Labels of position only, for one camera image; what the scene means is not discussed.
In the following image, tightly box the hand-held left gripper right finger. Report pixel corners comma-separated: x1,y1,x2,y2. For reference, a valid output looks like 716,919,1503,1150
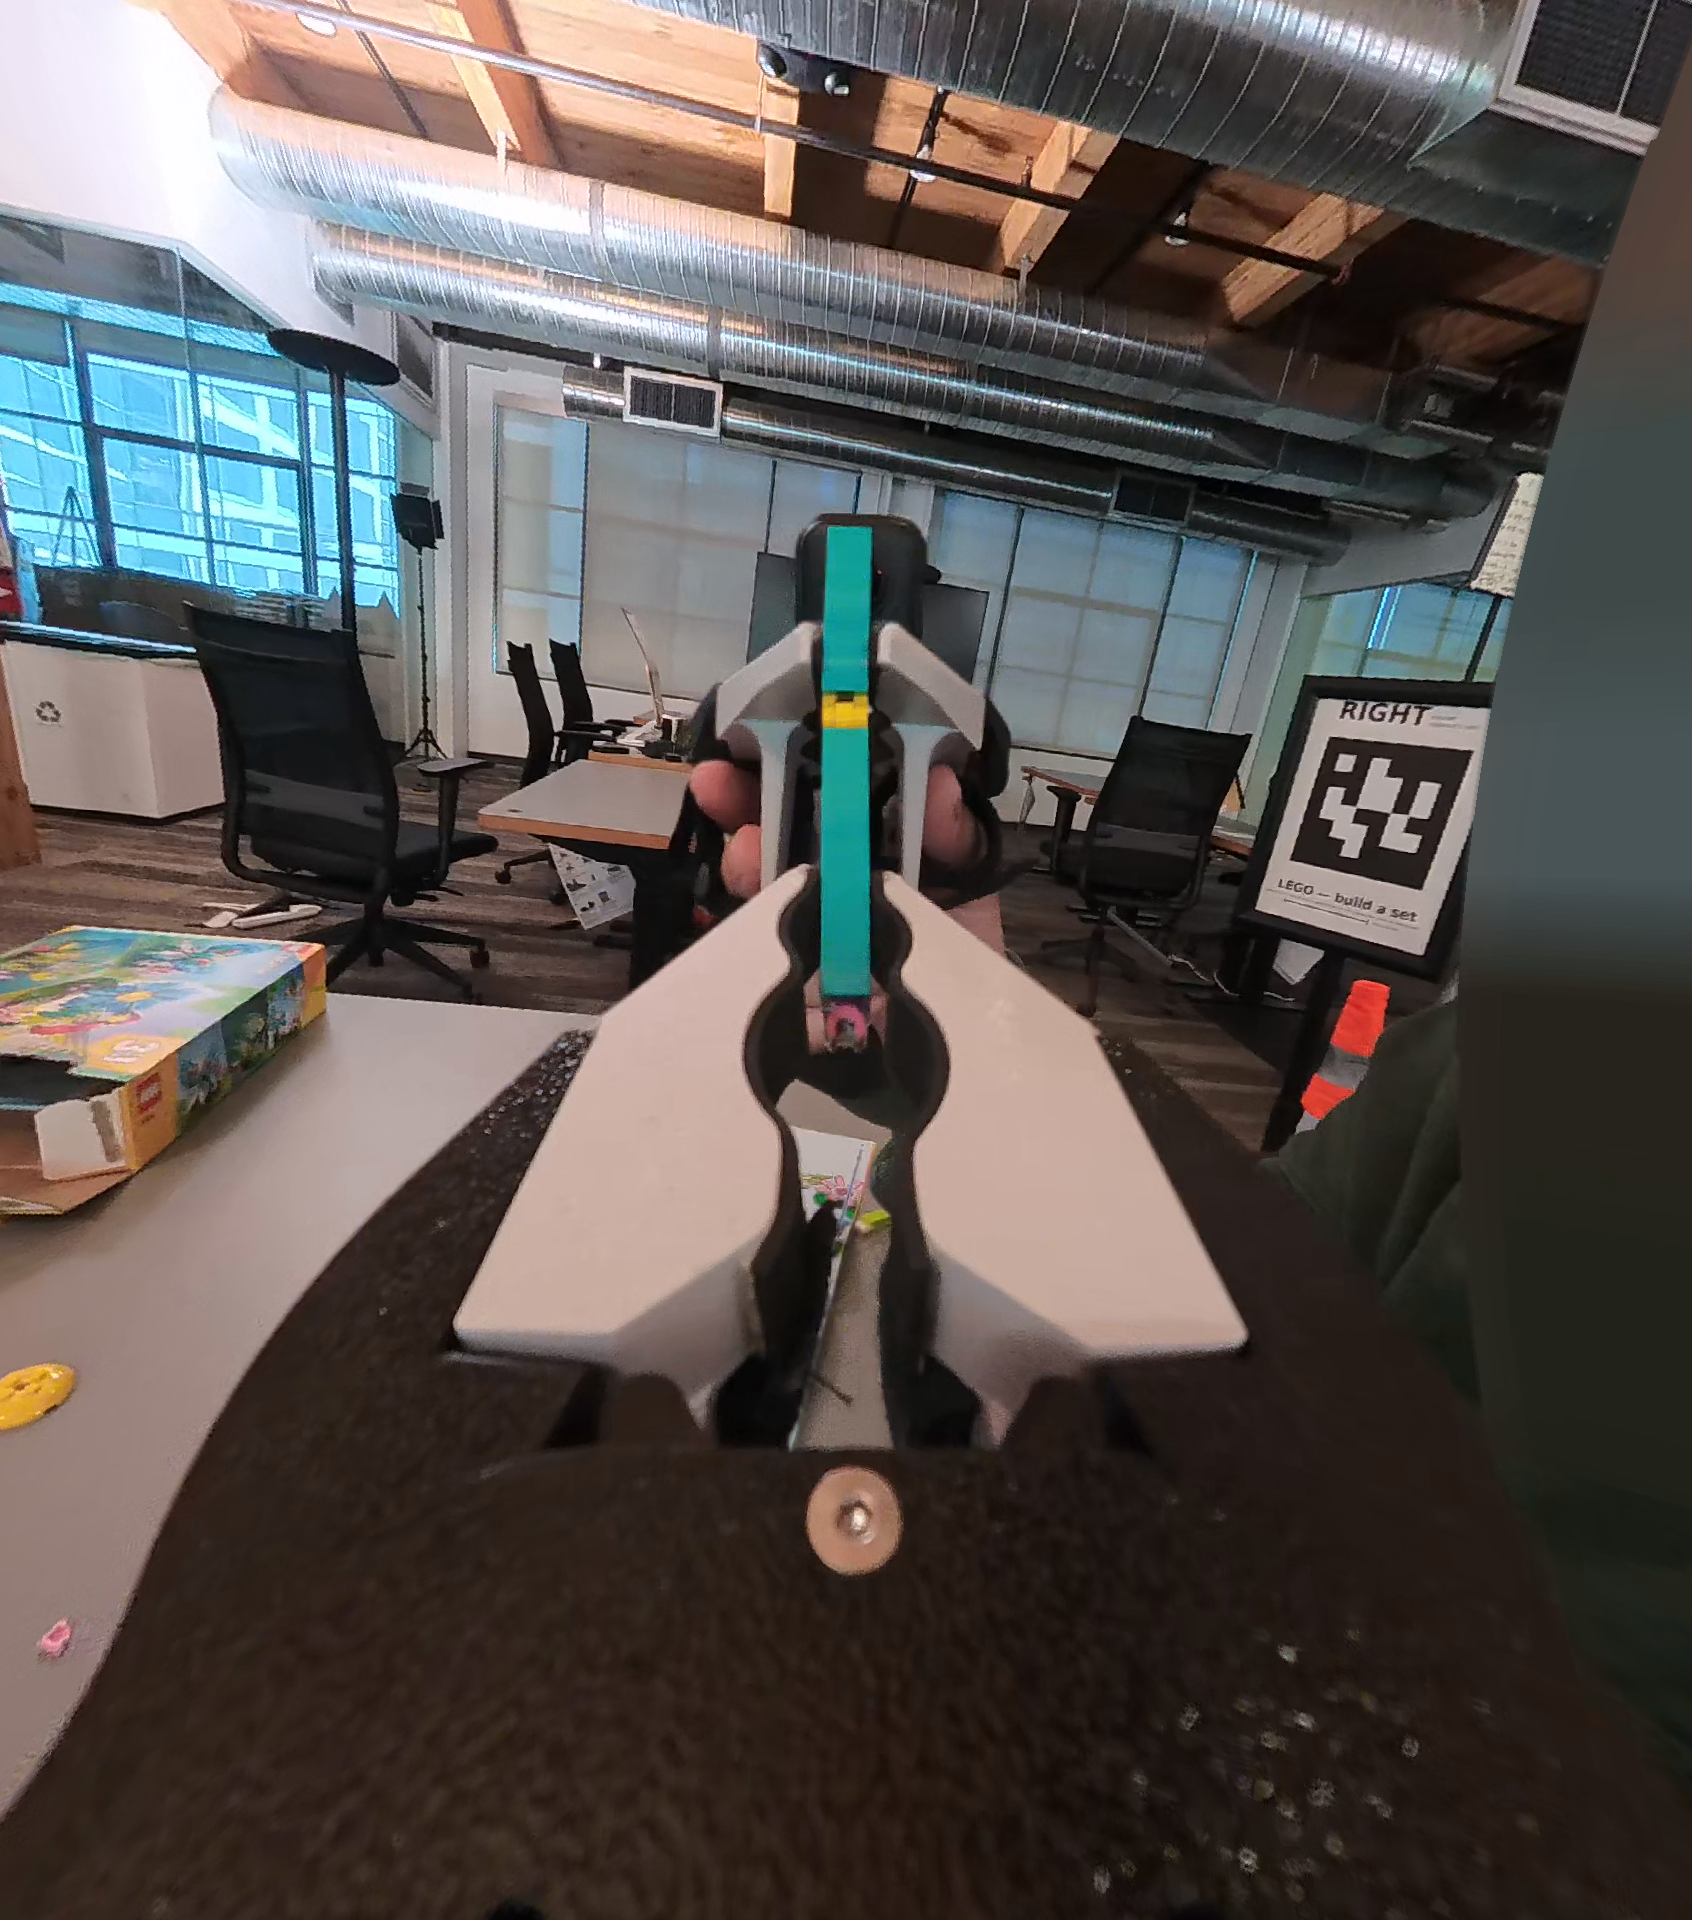
870,876,1250,1445

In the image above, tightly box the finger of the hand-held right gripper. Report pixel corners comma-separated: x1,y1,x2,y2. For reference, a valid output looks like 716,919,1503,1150
873,619,1001,886
710,619,829,886

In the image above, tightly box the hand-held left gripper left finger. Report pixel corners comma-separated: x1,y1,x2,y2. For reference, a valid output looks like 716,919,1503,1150
454,866,838,1442

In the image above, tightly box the teal yellow lego assembly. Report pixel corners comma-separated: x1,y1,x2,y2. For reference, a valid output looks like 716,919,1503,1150
817,524,881,1057

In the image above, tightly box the lego instruction booklet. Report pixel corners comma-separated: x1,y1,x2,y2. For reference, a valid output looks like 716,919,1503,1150
790,1126,884,1354

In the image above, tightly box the colourful lego box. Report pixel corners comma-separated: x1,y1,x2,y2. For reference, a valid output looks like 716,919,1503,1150
0,925,333,1221

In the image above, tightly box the person's right hand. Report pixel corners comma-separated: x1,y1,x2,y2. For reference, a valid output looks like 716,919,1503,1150
687,753,1010,966

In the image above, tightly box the black computer monitor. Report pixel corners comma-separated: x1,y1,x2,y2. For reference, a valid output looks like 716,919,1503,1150
747,550,994,711

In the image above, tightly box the wooden top office desk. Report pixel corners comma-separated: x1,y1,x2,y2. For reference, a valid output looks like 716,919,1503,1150
478,748,710,978

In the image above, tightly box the black mesh office chair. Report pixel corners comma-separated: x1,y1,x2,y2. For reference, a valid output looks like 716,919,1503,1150
1045,715,1257,978
184,604,500,1002

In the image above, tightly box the paper sheet on floor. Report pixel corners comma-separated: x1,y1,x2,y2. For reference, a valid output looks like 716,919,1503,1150
544,841,636,934

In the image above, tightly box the white air vent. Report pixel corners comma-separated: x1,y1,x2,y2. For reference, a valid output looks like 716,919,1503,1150
621,364,724,441

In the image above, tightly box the orange traffic cone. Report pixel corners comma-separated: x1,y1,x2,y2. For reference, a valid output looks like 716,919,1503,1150
1298,978,1393,1131

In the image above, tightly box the person's dark green clothing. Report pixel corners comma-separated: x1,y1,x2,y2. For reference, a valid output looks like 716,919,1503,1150
1265,987,1692,1894

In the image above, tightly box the black speaker on tripod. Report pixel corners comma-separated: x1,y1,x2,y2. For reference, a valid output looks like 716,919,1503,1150
391,490,454,764

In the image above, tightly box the black framed tag sign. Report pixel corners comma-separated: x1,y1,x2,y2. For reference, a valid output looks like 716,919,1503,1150
1232,674,1497,984

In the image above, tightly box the white recycling cabinet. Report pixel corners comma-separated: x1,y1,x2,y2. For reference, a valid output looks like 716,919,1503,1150
0,629,227,822

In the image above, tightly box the silver air duct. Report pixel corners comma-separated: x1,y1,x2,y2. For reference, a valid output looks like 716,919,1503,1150
628,0,1652,262
311,220,1500,519
207,86,1245,394

